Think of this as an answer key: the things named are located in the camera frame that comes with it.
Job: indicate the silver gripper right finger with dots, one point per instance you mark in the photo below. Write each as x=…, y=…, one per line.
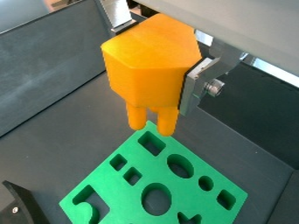
x=201, y=79

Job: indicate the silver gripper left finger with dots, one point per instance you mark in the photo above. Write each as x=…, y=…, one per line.
x=119, y=19

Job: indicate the orange three prong block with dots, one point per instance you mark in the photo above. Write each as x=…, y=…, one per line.
x=148, y=59

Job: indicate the green shape sorter board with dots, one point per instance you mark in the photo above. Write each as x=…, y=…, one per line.
x=154, y=182

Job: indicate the black bracket corner piece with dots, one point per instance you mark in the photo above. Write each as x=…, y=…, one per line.
x=23, y=211

